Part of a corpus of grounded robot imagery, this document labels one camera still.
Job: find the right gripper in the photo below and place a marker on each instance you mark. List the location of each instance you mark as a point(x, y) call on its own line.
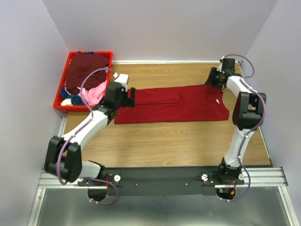
point(209, 80)

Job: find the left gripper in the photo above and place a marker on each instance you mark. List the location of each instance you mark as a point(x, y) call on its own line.
point(129, 102)

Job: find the red t-shirt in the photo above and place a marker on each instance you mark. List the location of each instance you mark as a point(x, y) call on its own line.
point(175, 104)

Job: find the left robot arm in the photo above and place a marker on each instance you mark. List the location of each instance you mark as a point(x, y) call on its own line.
point(64, 158)

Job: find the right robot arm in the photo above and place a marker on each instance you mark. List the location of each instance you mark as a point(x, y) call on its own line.
point(248, 115)

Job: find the pink t-shirt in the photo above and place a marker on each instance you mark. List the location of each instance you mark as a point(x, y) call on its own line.
point(94, 95)

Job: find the navy blue t-shirt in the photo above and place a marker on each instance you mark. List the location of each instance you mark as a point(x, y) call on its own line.
point(73, 99)

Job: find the maroon t-shirt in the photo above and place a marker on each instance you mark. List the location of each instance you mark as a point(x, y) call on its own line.
point(98, 78)

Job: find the white garment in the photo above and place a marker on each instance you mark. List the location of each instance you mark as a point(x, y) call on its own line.
point(66, 102)

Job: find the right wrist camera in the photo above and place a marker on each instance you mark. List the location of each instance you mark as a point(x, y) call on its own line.
point(222, 65)

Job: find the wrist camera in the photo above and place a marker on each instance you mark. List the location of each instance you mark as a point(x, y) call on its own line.
point(222, 65)
point(123, 79)

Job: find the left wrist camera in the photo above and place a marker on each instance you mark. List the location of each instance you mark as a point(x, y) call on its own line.
point(123, 79)

